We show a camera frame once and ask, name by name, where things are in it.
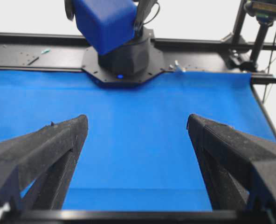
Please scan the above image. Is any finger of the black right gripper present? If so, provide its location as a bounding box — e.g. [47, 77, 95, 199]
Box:
[64, 0, 75, 21]

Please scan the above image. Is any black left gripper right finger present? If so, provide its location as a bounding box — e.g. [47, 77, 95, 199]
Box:
[186, 114, 276, 222]

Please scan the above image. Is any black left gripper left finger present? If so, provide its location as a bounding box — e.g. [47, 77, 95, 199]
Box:
[0, 115, 88, 211]

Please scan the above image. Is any blue cube block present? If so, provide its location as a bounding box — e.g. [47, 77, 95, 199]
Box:
[73, 0, 137, 55]

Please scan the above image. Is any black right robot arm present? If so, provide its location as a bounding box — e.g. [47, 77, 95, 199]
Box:
[64, 0, 158, 76]

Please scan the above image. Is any blue table mat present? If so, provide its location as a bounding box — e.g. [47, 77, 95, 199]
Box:
[0, 70, 276, 211]

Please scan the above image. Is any black table frame rail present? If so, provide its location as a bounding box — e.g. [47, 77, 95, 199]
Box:
[0, 29, 276, 84]

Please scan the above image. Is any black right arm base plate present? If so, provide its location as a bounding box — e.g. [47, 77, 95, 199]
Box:
[82, 47, 165, 88]

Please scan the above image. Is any black camera stand post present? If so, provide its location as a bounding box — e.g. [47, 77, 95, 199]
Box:
[222, 0, 276, 71]

